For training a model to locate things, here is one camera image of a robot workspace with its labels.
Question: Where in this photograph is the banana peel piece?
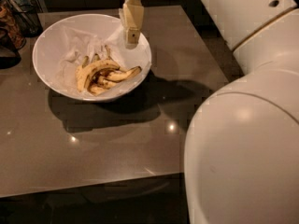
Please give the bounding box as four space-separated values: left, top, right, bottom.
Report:
87 66 142 95

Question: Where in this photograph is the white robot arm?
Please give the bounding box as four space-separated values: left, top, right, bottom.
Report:
184 0 299 224

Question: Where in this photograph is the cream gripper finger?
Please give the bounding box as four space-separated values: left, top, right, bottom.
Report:
119 0 144 49

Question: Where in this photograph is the white bowl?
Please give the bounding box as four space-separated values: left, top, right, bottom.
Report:
32 13 153 103

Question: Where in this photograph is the white paper napkin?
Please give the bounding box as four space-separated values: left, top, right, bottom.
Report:
57 27 151 100

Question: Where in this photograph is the yellow spotted banana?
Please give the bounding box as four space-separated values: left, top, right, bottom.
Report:
76 60 120 92

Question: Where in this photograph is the brown patterned container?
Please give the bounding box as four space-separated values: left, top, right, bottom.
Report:
0 0 26 49

